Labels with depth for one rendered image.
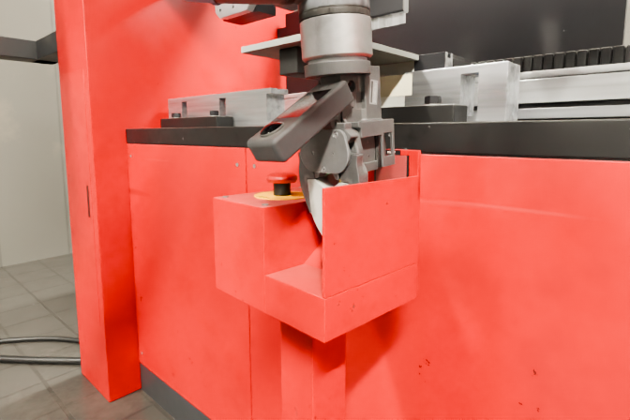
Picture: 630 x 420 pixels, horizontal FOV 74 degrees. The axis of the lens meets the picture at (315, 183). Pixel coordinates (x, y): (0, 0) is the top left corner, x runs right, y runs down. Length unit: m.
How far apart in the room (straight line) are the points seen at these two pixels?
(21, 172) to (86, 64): 2.01
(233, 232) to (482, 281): 0.35
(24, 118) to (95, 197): 1.98
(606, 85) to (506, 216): 0.43
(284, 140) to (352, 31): 0.13
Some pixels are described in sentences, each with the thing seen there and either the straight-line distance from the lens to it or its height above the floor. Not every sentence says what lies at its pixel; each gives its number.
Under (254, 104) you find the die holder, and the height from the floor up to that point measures 0.93.
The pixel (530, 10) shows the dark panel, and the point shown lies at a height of 1.18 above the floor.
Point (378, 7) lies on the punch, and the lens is 0.89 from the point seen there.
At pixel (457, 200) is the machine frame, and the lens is 0.62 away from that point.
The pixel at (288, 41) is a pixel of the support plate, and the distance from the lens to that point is 0.64.
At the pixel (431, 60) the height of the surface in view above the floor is 0.99.
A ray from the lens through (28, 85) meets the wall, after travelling 3.38.
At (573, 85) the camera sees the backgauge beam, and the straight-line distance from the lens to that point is 0.96.
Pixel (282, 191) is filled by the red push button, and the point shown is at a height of 0.79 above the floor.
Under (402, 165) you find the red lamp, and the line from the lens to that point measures 0.51.
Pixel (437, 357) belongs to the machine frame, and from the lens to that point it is 0.71.
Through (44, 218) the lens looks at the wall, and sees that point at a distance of 3.42.
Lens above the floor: 0.86
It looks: 7 degrees down
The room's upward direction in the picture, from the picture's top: straight up
